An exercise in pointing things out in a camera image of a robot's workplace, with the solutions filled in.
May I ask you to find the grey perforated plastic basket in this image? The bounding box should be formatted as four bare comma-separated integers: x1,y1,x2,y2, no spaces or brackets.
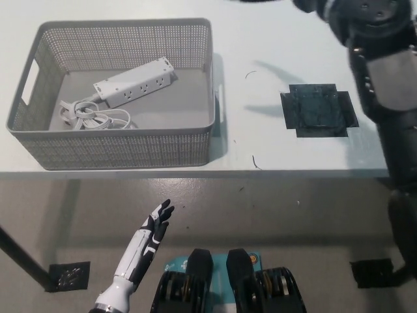
5,18,226,171

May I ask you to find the black table leg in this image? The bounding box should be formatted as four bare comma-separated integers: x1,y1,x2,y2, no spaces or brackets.
0,224,55,292
392,262,410,285

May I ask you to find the white power strip with cord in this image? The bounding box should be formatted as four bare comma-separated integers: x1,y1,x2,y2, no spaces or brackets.
58,55,179,130

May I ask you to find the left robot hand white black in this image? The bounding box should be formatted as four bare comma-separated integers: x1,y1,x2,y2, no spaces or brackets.
113,199,175,288

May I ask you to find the black tape patch on table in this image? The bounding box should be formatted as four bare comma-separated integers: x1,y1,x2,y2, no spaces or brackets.
280,83,360,138

